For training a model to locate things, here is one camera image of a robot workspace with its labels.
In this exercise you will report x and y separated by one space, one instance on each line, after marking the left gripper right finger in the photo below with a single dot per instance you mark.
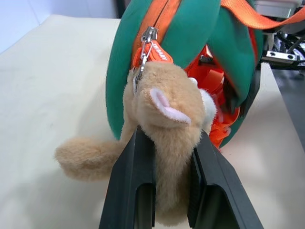
219 190

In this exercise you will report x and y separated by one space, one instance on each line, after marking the silver metal bracket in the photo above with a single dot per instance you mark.
282 56

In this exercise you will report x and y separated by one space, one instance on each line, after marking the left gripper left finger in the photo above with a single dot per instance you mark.
131 186

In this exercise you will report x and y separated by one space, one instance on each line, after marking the green and orange backpack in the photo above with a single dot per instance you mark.
190 33

